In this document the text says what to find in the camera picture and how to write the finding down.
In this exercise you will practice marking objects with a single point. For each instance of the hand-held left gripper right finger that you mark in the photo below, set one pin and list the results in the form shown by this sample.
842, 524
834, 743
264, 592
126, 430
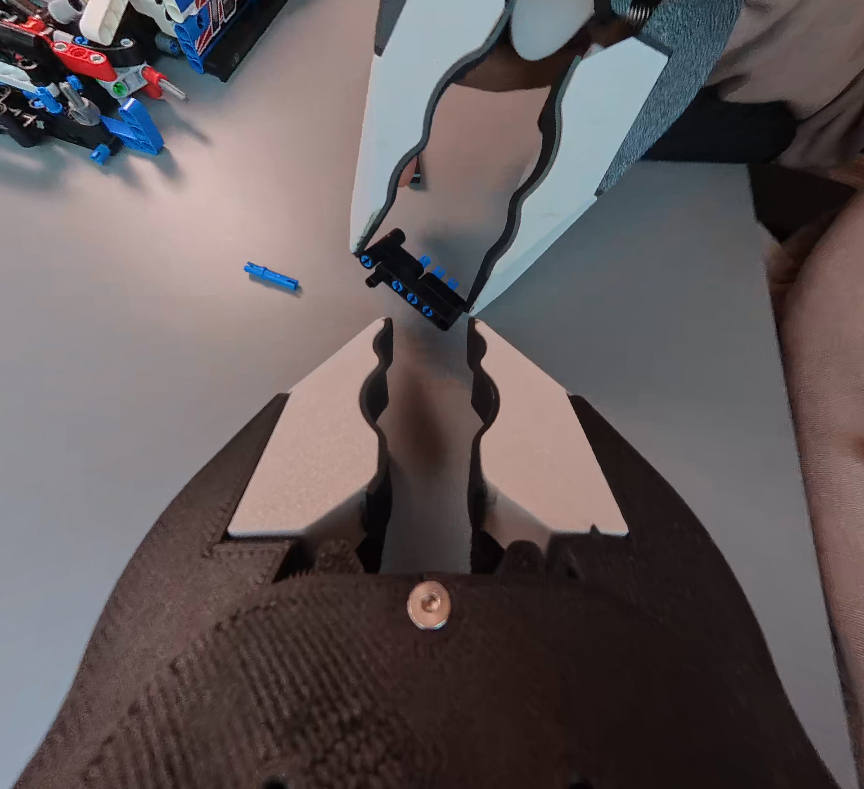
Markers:
553, 465

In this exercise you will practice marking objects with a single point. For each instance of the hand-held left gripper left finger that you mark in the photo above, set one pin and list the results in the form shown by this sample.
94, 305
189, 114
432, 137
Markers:
310, 465

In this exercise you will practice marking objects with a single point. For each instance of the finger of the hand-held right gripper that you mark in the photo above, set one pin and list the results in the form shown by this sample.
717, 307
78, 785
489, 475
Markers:
432, 26
594, 141

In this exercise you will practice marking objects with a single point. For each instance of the black beam with blue pins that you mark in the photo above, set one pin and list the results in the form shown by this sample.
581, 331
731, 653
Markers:
412, 283

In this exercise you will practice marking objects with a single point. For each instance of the person's right forearm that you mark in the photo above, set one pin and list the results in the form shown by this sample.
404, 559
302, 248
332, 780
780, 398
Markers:
796, 13

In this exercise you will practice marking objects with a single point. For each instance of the grey desk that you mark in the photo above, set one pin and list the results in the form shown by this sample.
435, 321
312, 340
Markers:
169, 397

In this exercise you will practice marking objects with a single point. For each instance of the person's right hand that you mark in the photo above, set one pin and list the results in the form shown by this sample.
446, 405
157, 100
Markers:
513, 74

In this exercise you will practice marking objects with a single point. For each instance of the blue connector pin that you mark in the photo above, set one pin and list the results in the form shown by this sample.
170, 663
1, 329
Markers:
270, 276

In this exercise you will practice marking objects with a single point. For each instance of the person's torso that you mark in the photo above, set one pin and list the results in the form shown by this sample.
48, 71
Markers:
830, 431

